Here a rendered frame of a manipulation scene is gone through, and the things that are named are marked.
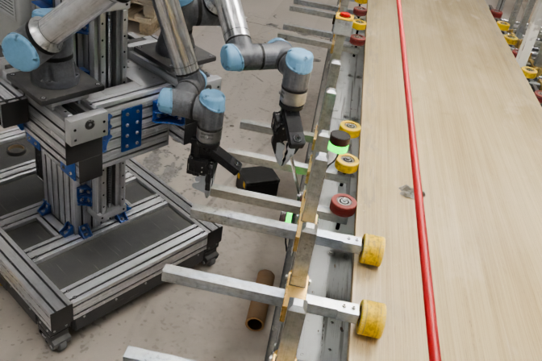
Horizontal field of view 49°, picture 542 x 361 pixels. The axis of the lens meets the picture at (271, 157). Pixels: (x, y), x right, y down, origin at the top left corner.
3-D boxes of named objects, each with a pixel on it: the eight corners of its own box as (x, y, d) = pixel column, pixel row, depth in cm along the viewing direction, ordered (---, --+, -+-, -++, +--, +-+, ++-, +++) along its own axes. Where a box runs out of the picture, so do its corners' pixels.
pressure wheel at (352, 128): (344, 157, 226) (351, 131, 220) (330, 147, 231) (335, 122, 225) (359, 152, 231) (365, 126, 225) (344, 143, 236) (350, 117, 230)
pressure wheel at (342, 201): (323, 234, 185) (331, 204, 179) (325, 218, 192) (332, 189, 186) (348, 238, 185) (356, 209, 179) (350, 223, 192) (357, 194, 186)
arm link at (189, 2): (156, 20, 224) (158, -15, 217) (191, 20, 230) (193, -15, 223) (164, 32, 215) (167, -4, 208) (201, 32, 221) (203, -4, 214)
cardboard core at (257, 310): (246, 315, 248) (258, 267, 273) (243, 329, 252) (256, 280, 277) (265, 320, 247) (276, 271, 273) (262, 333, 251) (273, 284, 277)
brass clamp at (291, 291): (276, 321, 136) (279, 304, 133) (284, 280, 148) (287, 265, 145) (302, 326, 136) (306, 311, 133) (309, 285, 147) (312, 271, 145)
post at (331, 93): (302, 207, 220) (326, 89, 195) (302, 201, 223) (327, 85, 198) (310, 209, 220) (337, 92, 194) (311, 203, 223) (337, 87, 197)
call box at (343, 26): (331, 35, 236) (335, 16, 232) (332, 30, 242) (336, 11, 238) (349, 39, 236) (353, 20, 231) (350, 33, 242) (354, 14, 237)
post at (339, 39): (314, 131, 260) (335, 33, 237) (315, 126, 264) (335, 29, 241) (325, 133, 260) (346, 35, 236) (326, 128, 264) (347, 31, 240)
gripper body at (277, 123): (293, 129, 183) (300, 93, 176) (300, 144, 176) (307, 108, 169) (269, 128, 181) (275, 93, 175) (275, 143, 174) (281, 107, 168)
